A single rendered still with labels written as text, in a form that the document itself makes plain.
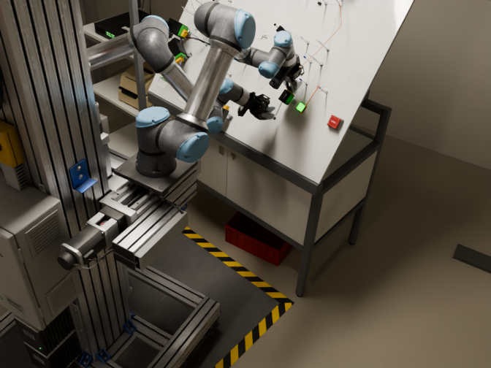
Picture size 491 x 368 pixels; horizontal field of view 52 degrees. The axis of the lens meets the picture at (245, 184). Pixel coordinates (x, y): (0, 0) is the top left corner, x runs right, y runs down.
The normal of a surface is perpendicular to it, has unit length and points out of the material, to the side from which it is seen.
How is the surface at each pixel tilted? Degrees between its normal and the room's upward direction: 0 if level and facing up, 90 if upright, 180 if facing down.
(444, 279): 0
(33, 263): 90
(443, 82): 90
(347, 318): 0
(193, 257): 0
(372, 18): 53
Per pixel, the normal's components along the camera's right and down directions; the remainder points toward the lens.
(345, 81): -0.50, -0.10
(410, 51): -0.50, 0.54
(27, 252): 0.86, 0.36
